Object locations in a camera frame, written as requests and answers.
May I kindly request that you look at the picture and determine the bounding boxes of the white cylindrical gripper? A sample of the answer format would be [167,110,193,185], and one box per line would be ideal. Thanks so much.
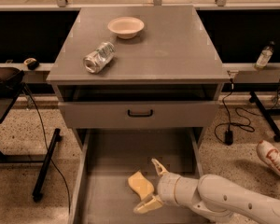
[133,158,199,214]

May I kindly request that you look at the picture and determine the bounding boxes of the yellow sponge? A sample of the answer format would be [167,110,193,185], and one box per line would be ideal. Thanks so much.
[128,171,154,201]

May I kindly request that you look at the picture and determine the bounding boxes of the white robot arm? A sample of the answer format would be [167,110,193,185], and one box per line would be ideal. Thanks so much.
[128,159,280,224]

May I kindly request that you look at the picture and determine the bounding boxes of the grey open middle drawer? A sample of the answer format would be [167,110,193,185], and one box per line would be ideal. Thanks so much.
[69,128,209,224]

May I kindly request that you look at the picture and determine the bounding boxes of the grey drawer cabinet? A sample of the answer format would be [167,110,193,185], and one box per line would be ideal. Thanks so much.
[47,6,229,144]

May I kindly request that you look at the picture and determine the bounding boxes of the grey top drawer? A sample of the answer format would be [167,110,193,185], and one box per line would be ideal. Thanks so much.
[59,101,218,129]

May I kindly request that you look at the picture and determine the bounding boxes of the white red sneaker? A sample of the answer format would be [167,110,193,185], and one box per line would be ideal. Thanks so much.
[257,140,280,176]

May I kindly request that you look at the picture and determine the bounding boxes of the silver soda can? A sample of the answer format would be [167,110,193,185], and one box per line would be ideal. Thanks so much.
[83,42,115,74]

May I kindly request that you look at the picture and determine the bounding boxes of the white paper bowl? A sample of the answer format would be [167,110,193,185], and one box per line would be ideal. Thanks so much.
[107,17,145,39]

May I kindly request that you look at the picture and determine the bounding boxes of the clear plastic bottle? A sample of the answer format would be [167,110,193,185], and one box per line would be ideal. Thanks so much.
[254,41,275,69]

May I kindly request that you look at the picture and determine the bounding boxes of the tape measure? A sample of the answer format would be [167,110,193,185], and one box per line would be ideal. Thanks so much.
[23,58,39,70]

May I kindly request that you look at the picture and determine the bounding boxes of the black bag on table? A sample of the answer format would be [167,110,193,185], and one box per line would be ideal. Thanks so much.
[0,67,24,98]

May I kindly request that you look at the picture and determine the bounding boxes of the black drawer handle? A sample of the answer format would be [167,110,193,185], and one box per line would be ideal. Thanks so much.
[127,109,154,118]

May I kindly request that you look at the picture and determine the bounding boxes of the black power cable with adapter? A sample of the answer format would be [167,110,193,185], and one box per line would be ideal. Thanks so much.
[213,77,256,146]

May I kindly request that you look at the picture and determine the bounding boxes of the black cable on floor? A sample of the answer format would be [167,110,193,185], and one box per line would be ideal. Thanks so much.
[22,83,72,213]

